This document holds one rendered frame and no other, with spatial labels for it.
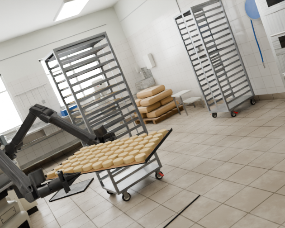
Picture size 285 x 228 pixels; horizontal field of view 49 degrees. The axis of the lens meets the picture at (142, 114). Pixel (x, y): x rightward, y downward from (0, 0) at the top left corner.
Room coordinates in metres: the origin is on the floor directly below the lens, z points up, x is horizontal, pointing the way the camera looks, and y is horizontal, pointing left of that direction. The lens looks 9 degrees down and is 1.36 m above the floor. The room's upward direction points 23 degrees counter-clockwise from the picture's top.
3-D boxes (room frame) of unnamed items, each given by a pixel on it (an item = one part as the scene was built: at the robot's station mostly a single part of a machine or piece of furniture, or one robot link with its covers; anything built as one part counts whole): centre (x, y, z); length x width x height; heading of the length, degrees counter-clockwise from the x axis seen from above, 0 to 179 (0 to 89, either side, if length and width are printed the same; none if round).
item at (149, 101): (6.97, -0.43, 0.49); 0.72 x 0.42 x 0.15; 118
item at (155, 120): (7.23, -0.33, 0.06); 1.20 x 0.80 x 0.11; 25
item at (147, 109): (7.15, -0.13, 0.34); 0.72 x 0.42 x 0.15; 27
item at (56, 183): (1.38, 0.49, 0.99); 0.07 x 0.07 x 0.10; 18
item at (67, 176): (1.40, 0.42, 0.98); 0.09 x 0.07 x 0.07; 108
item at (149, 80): (8.15, -0.41, 0.92); 1.00 x 0.36 x 1.11; 23
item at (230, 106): (5.08, -1.45, 0.93); 0.64 x 0.51 x 1.78; 116
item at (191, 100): (6.41, -0.98, 0.23); 0.44 x 0.44 x 0.46; 15
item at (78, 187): (4.48, 1.41, 0.02); 0.60 x 0.40 x 0.03; 74
